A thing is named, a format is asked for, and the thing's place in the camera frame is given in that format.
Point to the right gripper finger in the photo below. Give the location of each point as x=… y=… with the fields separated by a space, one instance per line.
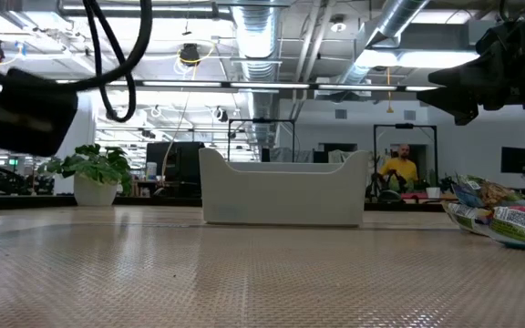
x=454 y=91

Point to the brown blue granola bar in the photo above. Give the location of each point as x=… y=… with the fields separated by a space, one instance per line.
x=490 y=193

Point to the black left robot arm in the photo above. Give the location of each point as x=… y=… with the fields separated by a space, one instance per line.
x=30 y=114

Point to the small black monitor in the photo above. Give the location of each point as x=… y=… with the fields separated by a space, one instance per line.
x=514 y=159

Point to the person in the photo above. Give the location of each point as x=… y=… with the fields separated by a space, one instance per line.
x=401 y=169

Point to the small plant in white pot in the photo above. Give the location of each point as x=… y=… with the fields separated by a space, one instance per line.
x=433 y=192

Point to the LED light bar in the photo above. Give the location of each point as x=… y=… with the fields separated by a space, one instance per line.
x=267 y=85

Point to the translucent white plastic bin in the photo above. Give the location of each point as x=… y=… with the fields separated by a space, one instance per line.
x=285 y=200

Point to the large dark monitor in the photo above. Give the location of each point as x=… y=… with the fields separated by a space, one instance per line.
x=180 y=159

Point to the white cup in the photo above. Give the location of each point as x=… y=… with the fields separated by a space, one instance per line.
x=151 y=171

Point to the green plant in white pot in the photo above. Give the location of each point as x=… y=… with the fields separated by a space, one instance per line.
x=94 y=191

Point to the green exit sign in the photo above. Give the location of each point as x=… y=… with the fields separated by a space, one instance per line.
x=13 y=161

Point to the black metal stand frame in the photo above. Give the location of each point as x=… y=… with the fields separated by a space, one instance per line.
x=262 y=120
x=404 y=126

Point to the silver ventilation duct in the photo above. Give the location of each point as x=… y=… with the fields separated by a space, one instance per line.
x=397 y=18
x=257 y=36

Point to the black overhead camera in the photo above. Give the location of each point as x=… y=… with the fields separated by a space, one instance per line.
x=190 y=54

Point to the black aluminium frame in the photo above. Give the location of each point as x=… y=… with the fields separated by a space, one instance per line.
x=167 y=201

